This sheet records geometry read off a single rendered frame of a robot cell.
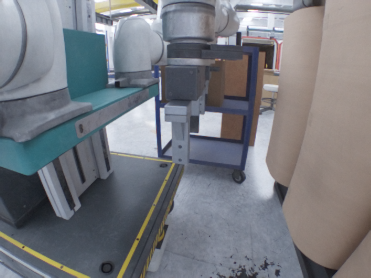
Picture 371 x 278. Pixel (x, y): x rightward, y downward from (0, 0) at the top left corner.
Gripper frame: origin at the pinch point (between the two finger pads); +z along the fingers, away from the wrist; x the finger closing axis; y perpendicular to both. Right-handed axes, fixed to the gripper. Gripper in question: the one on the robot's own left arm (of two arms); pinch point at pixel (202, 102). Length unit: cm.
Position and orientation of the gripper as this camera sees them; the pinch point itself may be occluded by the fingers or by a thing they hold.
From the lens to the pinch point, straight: 62.3
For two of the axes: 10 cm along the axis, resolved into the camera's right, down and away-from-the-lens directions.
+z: 0.1, 9.3, 3.7
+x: 2.2, -3.6, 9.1
